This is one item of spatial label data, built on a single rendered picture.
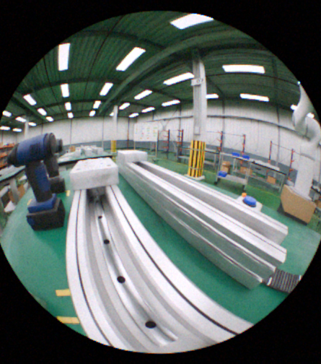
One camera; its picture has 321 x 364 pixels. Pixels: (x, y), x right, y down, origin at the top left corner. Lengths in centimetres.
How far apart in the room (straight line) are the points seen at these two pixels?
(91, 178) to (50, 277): 23
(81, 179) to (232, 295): 35
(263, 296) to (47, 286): 35
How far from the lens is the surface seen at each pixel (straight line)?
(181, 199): 21
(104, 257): 15
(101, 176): 25
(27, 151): 29
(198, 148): 325
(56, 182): 51
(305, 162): 69
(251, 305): 23
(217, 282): 21
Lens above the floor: 96
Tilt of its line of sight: 20 degrees down
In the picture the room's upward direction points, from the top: 4 degrees clockwise
